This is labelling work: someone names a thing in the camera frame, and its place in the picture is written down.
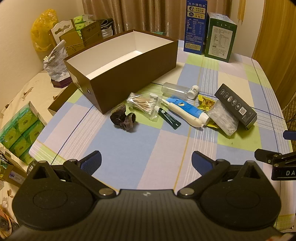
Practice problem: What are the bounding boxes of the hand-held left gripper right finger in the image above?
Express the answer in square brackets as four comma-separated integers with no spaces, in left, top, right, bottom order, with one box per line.
[177,151,266,198]

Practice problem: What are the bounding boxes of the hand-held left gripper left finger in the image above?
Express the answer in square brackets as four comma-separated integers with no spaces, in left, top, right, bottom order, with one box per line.
[28,151,115,198]

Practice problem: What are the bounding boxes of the clear bag of floss picks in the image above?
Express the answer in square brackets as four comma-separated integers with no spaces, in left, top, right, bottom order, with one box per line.
[207,100,238,136]

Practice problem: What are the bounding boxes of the white toothbrush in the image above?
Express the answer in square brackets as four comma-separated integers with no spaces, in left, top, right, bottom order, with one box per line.
[149,93,205,127]

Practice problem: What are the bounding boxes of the brown hair scrunchie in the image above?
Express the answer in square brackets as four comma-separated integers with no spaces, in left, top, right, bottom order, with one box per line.
[110,104,137,131]

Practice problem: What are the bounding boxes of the dark green tube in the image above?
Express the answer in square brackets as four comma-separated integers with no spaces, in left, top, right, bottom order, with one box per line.
[158,108,181,130]

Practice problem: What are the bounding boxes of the blue toothpaste tube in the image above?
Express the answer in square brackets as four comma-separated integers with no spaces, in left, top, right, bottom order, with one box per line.
[166,96,211,124]

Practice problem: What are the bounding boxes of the yellow snack packet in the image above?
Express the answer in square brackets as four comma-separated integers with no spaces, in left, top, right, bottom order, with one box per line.
[198,95,220,128]

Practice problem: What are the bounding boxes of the black product box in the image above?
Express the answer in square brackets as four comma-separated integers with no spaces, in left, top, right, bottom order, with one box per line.
[214,83,258,130]

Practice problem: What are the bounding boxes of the white pill bottle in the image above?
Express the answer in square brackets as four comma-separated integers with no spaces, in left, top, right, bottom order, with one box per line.
[187,85,200,100]

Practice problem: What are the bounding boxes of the bag of cotton swabs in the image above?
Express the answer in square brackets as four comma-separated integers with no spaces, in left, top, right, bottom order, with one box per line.
[126,92,162,121]

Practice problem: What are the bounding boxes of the clear plastic container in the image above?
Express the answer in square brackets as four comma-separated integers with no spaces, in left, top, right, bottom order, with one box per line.
[161,82,189,98]

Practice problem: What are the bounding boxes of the brown cardboard box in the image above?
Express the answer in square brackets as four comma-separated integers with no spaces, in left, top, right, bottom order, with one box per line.
[63,29,178,114]

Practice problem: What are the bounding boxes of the quilted chair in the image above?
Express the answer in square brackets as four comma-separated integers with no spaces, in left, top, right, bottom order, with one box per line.
[281,97,296,130]

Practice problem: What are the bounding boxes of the plaid tablecloth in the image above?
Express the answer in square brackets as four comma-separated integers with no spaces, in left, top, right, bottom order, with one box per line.
[29,39,293,232]

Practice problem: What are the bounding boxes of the brown box lid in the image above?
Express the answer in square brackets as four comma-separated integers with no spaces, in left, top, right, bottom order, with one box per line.
[48,83,93,116]

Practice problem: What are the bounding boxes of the bundle of green tissue packs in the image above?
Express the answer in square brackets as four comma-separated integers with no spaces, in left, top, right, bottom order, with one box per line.
[0,102,45,163]

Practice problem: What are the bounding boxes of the printed cardboard box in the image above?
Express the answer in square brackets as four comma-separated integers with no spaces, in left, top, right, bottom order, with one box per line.
[0,151,28,188]

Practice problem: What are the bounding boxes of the maroon box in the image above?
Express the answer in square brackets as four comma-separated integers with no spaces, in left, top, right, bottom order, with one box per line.
[51,76,73,88]

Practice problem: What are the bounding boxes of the beige floral sheet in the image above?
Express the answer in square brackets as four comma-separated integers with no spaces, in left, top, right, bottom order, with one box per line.
[0,70,70,121]

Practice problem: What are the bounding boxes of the yellow curtain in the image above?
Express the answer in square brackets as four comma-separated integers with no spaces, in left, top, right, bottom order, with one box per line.
[253,0,296,70]

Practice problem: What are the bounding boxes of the white crumpled plastic bag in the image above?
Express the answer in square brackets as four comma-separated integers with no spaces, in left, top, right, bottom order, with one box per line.
[43,40,67,80]

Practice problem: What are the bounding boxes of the green carton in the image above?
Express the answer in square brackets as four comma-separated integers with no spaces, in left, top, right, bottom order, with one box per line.
[205,12,237,62]

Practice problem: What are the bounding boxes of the blue carton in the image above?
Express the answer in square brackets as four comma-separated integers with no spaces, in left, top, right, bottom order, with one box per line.
[184,0,208,55]

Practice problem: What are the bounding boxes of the black striped bag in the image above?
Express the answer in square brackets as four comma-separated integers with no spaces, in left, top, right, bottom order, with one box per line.
[99,19,115,37]

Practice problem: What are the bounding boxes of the yellow plastic bag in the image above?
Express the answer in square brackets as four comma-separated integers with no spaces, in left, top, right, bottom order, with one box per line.
[31,9,58,51]

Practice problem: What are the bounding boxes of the brown curtain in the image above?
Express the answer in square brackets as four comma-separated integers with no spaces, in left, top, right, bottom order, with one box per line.
[82,0,232,40]

